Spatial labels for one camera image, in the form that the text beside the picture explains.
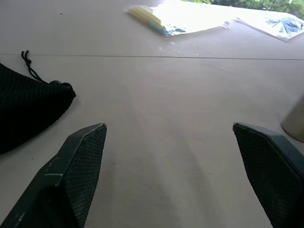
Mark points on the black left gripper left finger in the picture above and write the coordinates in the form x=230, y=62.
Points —
x=71, y=175

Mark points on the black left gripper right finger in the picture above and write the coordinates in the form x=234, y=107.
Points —
x=273, y=171

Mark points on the clear zip bag with blue print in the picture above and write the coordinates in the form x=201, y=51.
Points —
x=275, y=25

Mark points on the clear zip bag with yellow sheets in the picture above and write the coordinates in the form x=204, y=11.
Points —
x=175, y=17

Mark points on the beige cylindrical object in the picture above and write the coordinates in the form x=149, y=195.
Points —
x=294, y=118

